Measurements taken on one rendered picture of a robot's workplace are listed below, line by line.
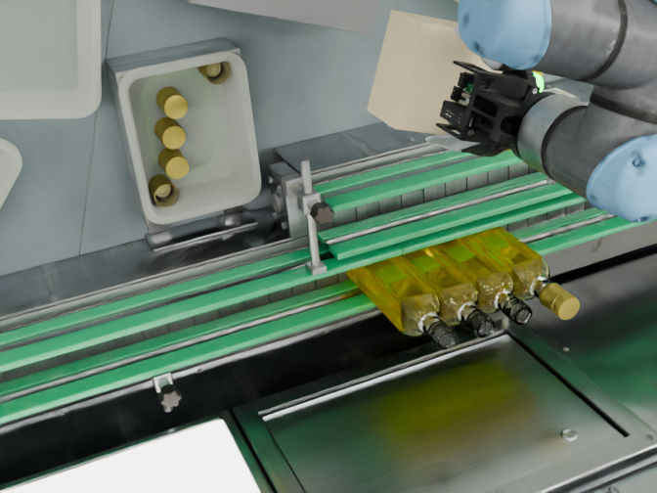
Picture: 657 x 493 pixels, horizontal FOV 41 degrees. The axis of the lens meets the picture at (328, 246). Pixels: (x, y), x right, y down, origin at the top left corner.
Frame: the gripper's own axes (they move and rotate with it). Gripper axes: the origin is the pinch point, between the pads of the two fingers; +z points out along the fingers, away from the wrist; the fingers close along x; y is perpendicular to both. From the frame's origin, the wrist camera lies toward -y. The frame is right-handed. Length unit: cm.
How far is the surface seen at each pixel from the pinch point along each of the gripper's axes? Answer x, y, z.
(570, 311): 26.6, -22.9, -5.9
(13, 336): 45, 43, 20
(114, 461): 58, 30, 9
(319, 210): 20.6, 9.3, 9.1
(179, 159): 21.7, 22.7, 28.6
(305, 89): 10.7, 3.1, 35.2
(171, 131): 17.7, 24.5, 28.6
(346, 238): 27.7, -0.5, 18.0
